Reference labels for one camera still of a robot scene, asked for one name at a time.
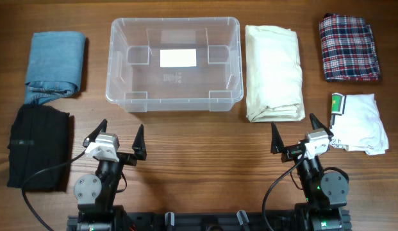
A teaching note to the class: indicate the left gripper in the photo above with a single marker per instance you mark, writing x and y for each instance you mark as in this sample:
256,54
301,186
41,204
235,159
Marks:
138,147

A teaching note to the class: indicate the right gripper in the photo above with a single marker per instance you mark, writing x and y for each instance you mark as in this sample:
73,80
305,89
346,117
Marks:
290,151

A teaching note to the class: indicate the white printed t-shirt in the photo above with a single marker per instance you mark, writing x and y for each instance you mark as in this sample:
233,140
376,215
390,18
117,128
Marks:
356,124

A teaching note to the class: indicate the cream cloth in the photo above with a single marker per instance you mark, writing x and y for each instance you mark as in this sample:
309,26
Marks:
274,76

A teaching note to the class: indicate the plaid shirt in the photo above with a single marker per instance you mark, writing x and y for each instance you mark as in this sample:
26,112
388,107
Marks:
348,49

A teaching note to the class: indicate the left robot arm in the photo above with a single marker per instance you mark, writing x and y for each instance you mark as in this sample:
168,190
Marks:
96,192

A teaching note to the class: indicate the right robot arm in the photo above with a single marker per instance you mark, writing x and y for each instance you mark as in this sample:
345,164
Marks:
325,189

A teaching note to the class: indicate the clear plastic storage container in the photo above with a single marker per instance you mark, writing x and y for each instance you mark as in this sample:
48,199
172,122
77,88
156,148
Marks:
136,82

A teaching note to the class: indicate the black folded garment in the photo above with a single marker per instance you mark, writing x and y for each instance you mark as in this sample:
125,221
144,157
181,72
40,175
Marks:
39,139

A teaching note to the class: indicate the blue folded jeans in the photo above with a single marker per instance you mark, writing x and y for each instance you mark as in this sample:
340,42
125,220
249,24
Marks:
55,66

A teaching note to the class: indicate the white label sticker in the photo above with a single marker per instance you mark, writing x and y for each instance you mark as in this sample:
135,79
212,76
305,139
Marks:
178,58

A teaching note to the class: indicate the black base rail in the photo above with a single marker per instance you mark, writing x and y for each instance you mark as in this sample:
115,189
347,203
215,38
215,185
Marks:
205,221

